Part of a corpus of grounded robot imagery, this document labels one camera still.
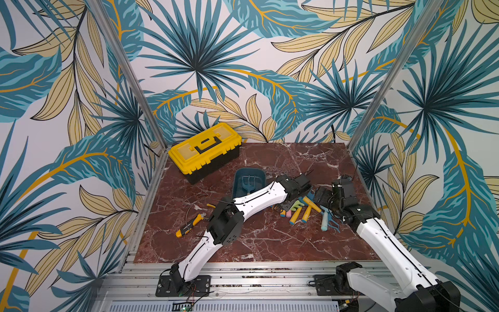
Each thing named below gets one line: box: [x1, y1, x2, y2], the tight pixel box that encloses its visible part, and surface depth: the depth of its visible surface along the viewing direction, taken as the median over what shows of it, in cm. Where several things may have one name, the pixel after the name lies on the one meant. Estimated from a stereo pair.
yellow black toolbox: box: [167, 122, 243, 185], surface depth 97 cm
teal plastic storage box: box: [231, 167, 267, 199], surface depth 105 cm
